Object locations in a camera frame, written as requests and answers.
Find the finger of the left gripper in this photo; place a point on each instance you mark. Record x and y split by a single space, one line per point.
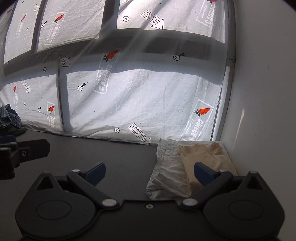
15 153

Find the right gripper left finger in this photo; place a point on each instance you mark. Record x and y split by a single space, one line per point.
84 182

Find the blue denim garment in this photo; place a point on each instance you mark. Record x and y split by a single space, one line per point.
10 118

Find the printed plastic window sheet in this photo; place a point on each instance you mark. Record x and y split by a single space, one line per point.
128 71

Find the black garment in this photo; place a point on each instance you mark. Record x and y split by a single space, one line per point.
12 131

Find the beige long-sleeve shirt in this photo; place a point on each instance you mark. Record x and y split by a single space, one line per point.
211 156

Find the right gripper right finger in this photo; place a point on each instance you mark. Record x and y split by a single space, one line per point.
213 182

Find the white folded garment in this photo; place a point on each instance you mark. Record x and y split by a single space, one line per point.
167 181

